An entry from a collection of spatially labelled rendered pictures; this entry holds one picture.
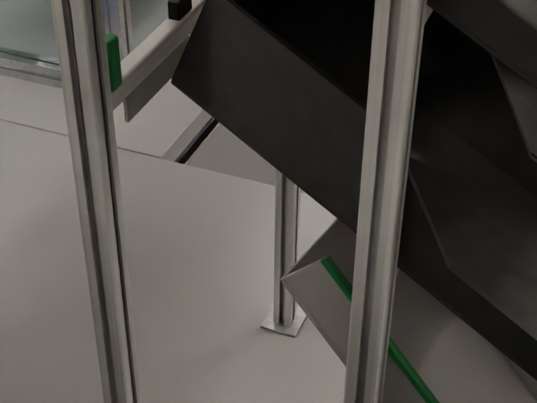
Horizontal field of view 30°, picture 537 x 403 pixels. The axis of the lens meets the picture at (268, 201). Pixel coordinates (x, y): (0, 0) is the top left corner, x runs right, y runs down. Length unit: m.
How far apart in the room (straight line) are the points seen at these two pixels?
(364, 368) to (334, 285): 0.05
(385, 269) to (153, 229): 0.69
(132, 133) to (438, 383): 0.77
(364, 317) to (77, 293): 0.60
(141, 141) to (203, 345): 0.40
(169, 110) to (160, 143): 0.08
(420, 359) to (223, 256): 0.50
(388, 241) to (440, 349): 0.20
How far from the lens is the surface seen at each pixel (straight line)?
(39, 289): 1.13
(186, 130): 1.38
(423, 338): 0.70
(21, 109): 1.45
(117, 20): 1.38
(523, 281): 0.61
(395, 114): 0.48
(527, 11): 0.51
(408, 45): 0.46
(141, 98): 0.64
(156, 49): 0.61
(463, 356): 0.72
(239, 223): 1.20
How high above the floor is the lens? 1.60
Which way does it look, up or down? 37 degrees down
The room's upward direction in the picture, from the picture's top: 1 degrees clockwise
